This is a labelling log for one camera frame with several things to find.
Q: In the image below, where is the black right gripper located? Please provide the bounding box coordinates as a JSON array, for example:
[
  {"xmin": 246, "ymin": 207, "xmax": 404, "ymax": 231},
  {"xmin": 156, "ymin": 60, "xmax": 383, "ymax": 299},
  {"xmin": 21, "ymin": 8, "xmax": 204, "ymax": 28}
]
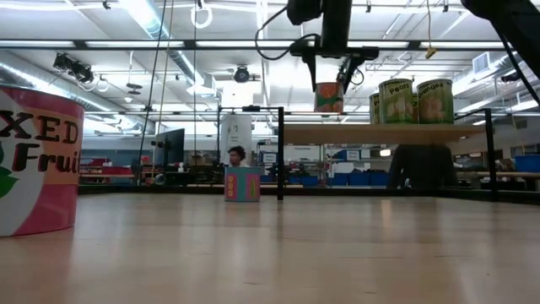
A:
[{"xmin": 289, "ymin": 0, "xmax": 380, "ymax": 95}]

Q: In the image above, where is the short orange and green can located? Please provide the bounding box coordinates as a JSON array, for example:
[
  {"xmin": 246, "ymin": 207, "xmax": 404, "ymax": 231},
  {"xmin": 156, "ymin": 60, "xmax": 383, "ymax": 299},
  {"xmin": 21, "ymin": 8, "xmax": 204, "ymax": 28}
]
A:
[{"xmin": 314, "ymin": 82, "xmax": 345, "ymax": 114}]

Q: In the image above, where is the tall green pears can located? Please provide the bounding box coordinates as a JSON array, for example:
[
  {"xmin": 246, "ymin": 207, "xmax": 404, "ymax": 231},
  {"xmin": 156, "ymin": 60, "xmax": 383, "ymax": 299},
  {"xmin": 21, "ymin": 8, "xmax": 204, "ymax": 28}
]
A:
[
  {"xmin": 378, "ymin": 79, "xmax": 414, "ymax": 125},
  {"xmin": 369, "ymin": 92, "xmax": 381, "ymax": 125}
]

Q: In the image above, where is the tall green oranges can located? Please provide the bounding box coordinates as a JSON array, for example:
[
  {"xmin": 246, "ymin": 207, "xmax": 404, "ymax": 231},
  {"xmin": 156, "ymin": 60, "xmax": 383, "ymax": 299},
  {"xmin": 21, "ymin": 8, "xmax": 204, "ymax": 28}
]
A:
[{"xmin": 416, "ymin": 79, "xmax": 455, "ymax": 125}]

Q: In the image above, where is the short teal and pink can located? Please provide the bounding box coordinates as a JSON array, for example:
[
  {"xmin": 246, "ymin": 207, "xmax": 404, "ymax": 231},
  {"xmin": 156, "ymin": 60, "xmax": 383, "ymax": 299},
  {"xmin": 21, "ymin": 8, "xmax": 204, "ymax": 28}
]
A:
[{"xmin": 224, "ymin": 166, "xmax": 262, "ymax": 203}]

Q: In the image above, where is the wooden shelf board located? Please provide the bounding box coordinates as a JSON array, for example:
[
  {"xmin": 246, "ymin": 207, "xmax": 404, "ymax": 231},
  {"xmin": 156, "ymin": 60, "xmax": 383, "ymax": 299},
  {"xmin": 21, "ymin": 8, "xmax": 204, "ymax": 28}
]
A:
[{"xmin": 283, "ymin": 123, "xmax": 486, "ymax": 146}]

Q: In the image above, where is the round black ceiling fixture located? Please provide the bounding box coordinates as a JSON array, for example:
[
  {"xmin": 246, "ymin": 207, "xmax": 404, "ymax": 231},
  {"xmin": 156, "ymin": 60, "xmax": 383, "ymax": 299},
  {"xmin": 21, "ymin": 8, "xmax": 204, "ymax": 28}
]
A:
[{"xmin": 233, "ymin": 65, "xmax": 251, "ymax": 84}]

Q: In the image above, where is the blue storage bin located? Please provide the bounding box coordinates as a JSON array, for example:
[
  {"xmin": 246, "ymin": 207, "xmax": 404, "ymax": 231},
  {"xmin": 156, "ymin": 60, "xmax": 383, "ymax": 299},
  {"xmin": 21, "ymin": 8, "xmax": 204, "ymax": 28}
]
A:
[
  {"xmin": 348, "ymin": 171, "xmax": 371, "ymax": 187},
  {"xmin": 514, "ymin": 155, "xmax": 540, "ymax": 173},
  {"xmin": 328, "ymin": 171, "xmax": 349, "ymax": 187},
  {"xmin": 288, "ymin": 175, "xmax": 320, "ymax": 187}
]

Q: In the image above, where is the white banner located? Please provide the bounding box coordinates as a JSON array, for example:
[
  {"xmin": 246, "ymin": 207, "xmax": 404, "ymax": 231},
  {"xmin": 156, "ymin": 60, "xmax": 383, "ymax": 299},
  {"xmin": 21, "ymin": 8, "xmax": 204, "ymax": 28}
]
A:
[{"xmin": 219, "ymin": 114, "xmax": 253, "ymax": 166}]

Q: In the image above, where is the person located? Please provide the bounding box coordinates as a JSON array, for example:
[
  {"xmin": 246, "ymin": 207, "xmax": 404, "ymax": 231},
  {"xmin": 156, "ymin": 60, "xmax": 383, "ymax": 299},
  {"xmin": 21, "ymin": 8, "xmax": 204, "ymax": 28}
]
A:
[{"xmin": 226, "ymin": 145, "xmax": 251, "ymax": 169}]

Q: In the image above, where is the black office chair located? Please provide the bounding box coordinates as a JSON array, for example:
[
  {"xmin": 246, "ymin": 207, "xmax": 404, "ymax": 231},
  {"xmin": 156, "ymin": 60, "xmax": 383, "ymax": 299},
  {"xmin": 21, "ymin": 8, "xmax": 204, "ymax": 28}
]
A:
[{"xmin": 386, "ymin": 144, "xmax": 460, "ymax": 190}]

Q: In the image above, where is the white air vent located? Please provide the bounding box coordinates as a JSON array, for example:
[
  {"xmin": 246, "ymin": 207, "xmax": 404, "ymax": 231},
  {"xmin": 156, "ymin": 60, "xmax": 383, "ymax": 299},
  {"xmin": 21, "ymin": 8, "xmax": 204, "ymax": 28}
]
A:
[{"xmin": 472, "ymin": 52, "xmax": 492, "ymax": 75}]

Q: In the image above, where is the black monitor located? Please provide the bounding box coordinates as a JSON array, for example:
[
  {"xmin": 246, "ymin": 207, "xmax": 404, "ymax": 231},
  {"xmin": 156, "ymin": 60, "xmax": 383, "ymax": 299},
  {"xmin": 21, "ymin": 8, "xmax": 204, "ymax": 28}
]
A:
[{"xmin": 154, "ymin": 128, "xmax": 186, "ymax": 166}]

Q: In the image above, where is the black ceiling-mounted device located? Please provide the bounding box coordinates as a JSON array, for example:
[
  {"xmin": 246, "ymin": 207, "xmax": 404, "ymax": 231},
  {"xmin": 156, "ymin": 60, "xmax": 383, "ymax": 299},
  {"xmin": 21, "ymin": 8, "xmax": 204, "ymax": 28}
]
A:
[{"xmin": 52, "ymin": 52, "xmax": 95, "ymax": 84}]

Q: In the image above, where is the pink mixed fruit can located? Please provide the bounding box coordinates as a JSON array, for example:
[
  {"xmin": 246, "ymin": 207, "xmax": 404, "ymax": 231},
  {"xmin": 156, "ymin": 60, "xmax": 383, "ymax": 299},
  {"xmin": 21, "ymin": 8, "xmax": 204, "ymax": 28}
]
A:
[{"xmin": 0, "ymin": 84, "xmax": 86, "ymax": 238}]

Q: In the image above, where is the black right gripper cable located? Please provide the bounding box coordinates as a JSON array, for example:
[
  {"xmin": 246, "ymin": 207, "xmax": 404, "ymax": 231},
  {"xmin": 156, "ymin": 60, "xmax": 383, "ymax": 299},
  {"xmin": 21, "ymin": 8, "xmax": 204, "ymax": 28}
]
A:
[{"xmin": 254, "ymin": 4, "xmax": 322, "ymax": 62}]

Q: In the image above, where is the yellow hook on cord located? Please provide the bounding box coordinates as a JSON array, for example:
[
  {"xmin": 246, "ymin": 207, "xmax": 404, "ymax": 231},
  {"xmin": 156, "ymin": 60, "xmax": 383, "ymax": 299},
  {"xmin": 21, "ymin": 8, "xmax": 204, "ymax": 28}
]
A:
[{"xmin": 424, "ymin": 0, "xmax": 439, "ymax": 60}]

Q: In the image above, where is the white hanging ring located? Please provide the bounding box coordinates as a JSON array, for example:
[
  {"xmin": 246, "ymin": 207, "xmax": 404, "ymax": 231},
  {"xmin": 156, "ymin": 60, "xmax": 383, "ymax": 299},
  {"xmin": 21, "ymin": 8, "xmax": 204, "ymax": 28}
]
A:
[{"xmin": 189, "ymin": 3, "xmax": 214, "ymax": 30}]

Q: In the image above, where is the black hanging cable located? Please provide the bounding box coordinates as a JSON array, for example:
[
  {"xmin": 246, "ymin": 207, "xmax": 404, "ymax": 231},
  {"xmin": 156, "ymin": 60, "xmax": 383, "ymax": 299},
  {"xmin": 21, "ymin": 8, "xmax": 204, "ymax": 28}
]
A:
[{"xmin": 138, "ymin": 0, "xmax": 169, "ymax": 185}]

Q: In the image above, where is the silver ceiling duct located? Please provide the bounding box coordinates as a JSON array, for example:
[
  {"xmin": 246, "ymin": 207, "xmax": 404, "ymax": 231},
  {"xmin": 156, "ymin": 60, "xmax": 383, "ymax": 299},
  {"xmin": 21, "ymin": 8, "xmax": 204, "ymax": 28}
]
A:
[{"xmin": 117, "ymin": 0, "xmax": 220, "ymax": 98}]

